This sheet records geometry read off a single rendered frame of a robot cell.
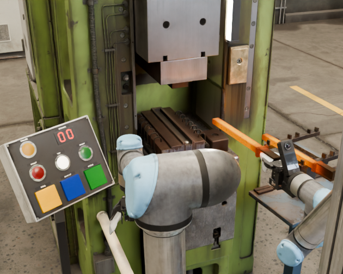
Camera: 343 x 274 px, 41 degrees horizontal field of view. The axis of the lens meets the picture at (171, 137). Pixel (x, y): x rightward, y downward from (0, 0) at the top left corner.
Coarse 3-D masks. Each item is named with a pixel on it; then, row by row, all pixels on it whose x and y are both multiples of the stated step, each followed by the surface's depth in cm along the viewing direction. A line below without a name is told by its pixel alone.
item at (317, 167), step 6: (264, 138) 209; (270, 138) 206; (276, 144) 202; (300, 156) 191; (306, 156) 191; (306, 162) 188; (312, 162) 186; (318, 162) 184; (312, 168) 185; (318, 168) 184; (324, 168) 180; (330, 168) 180; (318, 174) 184; (324, 174) 182; (330, 174) 179; (330, 180) 179
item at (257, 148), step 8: (216, 120) 192; (224, 128) 185; (232, 128) 183; (232, 136) 180; (240, 136) 174; (248, 144) 169; (256, 144) 167; (256, 152) 163; (264, 152) 160; (272, 152) 159
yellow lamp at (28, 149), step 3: (24, 144) 156; (27, 144) 156; (30, 144) 157; (24, 147) 156; (27, 147) 156; (30, 147) 157; (33, 147) 158; (24, 150) 155; (27, 150) 156; (30, 150) 157; (33, 150) 157; (24, 153) 155; (27, 153) 156; (30, 153) 156
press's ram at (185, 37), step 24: (144, 0) 169; (168, 0) 170; (192, 0) 173; (216, 0) 177; (144, 24) 174; (168, 24) 174; (192, 24) 177; (216, 24) 181; (144, 48) 178; (168, 48) 178; (192, 48) 181; (216, 48) 185
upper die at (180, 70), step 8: (136, 56) 208; (144, 64) 198; (152, 64) 188; (160, 64) 179; (168, 64) 180; (176, 64) 182; (184, 64) 183; (192, 64) 184; (200, 64) 185; (152, 72) 190; (160, 72) 181; (168, 72) 182; (176, 72) 183; (184, 72) 184; (192, 72) 186; (200, 72) 187; (160, 80) 182; (168, 80) 183; (176, 80) 184; (184, 80) 186; (192, 80) 187
